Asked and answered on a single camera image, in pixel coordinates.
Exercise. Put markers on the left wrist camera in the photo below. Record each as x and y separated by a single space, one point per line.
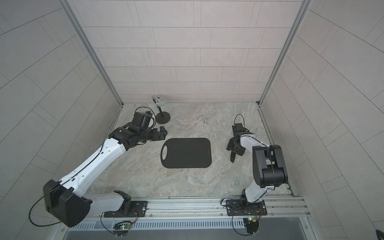
143 120

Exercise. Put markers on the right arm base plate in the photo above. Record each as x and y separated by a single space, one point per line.
236 208

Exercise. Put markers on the right circuit board with wires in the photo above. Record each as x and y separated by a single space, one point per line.
251 225

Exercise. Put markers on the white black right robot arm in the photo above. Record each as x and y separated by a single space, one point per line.
269 168

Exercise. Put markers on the circuit board with wires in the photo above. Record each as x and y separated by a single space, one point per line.
121 228
251 225

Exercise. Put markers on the left circuit board with wires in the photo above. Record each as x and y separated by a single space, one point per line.
121 228

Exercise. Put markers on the aluminium rail frame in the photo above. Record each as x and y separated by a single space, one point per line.
187 208

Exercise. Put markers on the black cutting board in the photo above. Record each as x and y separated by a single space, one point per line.
187 153

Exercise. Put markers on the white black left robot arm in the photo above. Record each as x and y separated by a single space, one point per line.
67 200

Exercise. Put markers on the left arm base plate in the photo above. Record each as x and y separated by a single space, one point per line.
131 210

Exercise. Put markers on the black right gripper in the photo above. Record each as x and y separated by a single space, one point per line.
229 147

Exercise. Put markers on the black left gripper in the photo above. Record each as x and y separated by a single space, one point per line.
160 135

